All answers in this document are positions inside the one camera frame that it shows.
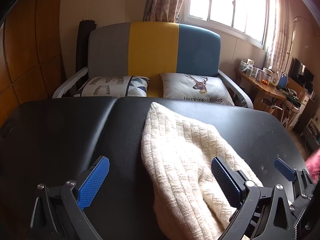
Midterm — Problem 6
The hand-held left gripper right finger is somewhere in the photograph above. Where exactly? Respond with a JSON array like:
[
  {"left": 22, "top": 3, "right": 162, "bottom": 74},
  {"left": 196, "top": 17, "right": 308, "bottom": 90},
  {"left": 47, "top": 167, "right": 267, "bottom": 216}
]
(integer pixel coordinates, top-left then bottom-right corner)
[{"left": 211, "top": 157, "right": 298, "bottom": 240}]

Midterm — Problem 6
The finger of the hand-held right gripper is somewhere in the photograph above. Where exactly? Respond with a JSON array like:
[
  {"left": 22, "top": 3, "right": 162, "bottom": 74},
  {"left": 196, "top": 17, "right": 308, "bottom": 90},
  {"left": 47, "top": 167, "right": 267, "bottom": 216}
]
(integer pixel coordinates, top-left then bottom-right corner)
[{"left": 274, "top": 158, "right": 314, "bottom": 200}]

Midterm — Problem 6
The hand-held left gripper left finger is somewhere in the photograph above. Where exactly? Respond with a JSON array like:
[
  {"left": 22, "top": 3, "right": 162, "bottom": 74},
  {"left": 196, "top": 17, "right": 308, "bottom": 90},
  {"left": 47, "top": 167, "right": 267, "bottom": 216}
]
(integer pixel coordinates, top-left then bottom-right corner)
[{"left": 30, "top": 156, "right": 110, "bottom": 240}]

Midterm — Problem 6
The cream knit sweater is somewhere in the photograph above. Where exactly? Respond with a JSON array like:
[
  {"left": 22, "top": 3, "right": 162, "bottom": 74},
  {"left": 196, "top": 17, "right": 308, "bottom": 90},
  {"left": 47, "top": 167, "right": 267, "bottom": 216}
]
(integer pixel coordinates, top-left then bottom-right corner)
[{"left": 141, "top": 102, "right": 264, "bottom": 240}]

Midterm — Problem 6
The pink cloth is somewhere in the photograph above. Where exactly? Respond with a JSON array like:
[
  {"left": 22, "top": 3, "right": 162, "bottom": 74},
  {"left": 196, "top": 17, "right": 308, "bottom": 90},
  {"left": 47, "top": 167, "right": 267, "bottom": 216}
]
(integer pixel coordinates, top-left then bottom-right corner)
[{"left": 306, "top": 149, "right": 320, "bottom": 178}]

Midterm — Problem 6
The wooden desk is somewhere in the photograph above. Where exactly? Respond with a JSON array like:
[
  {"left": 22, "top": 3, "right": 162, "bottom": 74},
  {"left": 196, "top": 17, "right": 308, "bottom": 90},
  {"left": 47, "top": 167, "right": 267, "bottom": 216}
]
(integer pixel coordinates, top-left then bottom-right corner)
[{"left": 235, "top": 69, "right": 287, "bottom": 112}]

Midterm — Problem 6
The blue chair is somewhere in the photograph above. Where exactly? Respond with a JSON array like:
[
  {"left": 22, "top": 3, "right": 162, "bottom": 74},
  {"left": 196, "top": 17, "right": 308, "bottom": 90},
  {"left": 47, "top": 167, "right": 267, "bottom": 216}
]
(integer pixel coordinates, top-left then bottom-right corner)
[{"left": 276, "top": 72, "right": 288, "bottom": 90}]

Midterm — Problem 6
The deer print pillow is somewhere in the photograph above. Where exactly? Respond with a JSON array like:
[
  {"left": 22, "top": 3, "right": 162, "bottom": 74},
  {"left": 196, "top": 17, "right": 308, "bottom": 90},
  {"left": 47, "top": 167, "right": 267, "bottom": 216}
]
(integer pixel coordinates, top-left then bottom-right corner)
[{"left": 160, "top": 72, "right": 235, "bottom": 106}]

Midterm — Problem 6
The triangle print pillow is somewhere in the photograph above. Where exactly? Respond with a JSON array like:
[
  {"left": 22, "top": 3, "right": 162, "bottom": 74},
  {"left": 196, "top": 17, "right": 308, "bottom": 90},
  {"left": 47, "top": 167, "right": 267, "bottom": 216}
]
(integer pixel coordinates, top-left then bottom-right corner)
[{"left": 74, "top": 75, "right": 150, "bottom": 98}]

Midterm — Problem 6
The clear plastic box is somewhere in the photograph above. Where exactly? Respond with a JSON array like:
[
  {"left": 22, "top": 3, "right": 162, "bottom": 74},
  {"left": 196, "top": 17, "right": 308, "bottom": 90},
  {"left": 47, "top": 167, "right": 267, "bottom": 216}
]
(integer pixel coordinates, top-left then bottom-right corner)
[{"left": 256, "top": 69, "right": 272, "bottom": 82}]

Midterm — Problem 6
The black television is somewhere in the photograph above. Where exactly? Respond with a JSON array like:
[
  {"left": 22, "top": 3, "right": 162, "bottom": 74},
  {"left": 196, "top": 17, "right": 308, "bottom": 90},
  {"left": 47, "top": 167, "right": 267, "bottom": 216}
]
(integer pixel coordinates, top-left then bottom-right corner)
[{"left": 287, "top": 57, "right": 315, "bottom": 85}]

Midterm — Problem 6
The black rolled mat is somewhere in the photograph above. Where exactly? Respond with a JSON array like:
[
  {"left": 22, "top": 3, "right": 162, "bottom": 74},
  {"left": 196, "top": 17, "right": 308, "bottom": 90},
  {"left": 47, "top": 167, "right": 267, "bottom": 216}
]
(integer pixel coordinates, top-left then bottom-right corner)
[{"left": 76, "top": 20, "right": 97, "bottom": 77}]

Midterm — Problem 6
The sheer beige curtain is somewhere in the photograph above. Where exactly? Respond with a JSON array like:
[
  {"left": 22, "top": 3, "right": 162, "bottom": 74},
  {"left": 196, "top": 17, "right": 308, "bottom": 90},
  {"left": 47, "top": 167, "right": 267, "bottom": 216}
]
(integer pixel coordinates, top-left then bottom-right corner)
[{"left": 265, "top": 0, "right": 295, "bottom": 73}]

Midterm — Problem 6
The grey yellow blue sofa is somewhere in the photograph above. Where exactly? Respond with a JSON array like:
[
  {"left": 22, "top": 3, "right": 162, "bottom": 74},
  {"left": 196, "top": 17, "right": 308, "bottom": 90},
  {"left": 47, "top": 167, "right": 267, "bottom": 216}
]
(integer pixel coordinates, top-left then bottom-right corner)
[{"left": 52, "top": 21, "right": 254, "bottom": 109}]

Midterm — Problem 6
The white framed window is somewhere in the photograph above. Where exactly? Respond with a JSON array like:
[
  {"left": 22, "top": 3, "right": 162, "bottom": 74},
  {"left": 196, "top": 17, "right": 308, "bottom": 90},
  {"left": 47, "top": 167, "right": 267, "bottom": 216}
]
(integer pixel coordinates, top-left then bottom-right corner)
[{"left": 184, "top": 0, "right": 278, "bottom": 49}]

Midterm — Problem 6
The beige patterned curtain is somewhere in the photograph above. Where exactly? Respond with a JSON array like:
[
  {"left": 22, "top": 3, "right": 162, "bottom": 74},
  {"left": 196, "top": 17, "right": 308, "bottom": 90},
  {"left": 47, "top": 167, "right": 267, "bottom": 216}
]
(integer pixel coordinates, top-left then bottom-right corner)
[{"left": 143, "top": 0, "right": 192, "bottom": 23}]

